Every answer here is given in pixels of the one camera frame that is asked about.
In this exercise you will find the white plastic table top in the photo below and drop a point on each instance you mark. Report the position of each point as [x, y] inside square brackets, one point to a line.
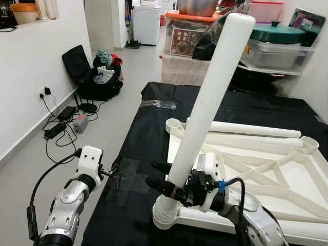
[287, 174]

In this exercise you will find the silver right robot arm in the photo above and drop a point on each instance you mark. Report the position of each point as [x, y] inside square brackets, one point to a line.
[256, 215]

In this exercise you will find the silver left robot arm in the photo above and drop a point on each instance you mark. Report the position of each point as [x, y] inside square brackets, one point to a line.
[69, 202]

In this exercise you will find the clear tape cross patch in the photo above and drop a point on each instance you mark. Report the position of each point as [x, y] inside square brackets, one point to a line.
[134, 173]

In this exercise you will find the black floor cloth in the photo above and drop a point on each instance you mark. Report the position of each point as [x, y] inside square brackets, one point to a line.
[154, 133]

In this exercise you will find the grey power box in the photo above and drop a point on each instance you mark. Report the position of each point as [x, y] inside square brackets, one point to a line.
[80, 124]

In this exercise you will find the black round stand base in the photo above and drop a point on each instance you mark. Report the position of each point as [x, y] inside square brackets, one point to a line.
[88, 107]

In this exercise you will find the clear tape strip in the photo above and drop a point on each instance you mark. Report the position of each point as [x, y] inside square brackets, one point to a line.
[159, 104]

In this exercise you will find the black power adapter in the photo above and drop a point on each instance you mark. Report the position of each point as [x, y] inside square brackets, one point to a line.
[66, 113]
[55, 130]

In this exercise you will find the white plastic packet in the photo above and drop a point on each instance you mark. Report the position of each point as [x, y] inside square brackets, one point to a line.
[105, 74]

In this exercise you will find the beige cloth-covered stand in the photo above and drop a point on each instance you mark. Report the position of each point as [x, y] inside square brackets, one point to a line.
[184, 72]

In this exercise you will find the red soft item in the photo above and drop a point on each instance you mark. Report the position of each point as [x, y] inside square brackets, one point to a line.
[118, 60]

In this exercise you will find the black open bag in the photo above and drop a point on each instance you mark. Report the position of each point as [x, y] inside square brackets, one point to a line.
[77, 64]

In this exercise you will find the teal plush toy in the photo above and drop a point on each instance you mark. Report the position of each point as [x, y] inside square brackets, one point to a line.
[105, 57]

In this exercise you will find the black wok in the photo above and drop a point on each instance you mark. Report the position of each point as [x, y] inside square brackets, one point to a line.
[256, 82]

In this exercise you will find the black glossy bag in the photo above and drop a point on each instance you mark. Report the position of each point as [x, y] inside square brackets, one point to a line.
[202, 50]

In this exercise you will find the orange-lidded storage box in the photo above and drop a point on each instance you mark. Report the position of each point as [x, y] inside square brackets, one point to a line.
[182, 41]

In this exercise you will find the white appliance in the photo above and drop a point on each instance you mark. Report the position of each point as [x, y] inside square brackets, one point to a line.
[146, 25]

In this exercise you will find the clear plastic container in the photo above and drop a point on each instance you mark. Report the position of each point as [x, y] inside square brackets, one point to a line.
[277, 55]

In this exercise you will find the metal pot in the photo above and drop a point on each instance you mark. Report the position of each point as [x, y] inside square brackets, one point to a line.
[197, 6]

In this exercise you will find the white cup stack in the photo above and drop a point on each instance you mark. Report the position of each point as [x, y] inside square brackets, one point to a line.
[46, 9]

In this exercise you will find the beige tub orange lid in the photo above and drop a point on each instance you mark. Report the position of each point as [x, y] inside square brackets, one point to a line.
[24, 15]

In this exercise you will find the green pot with lid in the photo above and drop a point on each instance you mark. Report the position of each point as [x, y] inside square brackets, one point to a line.
[277, 33]

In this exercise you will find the printed cardboard box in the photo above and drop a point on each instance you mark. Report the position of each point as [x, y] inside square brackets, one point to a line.
[310, 20]

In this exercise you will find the black countertop appliance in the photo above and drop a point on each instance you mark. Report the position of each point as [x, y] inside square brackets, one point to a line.
[4, 13]

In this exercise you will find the pink plastic container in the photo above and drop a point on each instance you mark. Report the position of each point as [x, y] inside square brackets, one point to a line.
[265, 11]

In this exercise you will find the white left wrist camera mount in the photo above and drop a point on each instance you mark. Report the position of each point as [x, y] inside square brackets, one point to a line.
[89, 159]

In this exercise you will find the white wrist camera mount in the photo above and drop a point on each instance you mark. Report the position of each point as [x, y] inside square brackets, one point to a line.
[209, 164]
[89, 159]

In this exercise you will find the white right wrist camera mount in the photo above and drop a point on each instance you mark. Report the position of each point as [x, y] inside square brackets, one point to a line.
[209, 164]

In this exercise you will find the wall socket with plug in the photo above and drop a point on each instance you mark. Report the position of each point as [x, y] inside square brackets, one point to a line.
[47, 91]

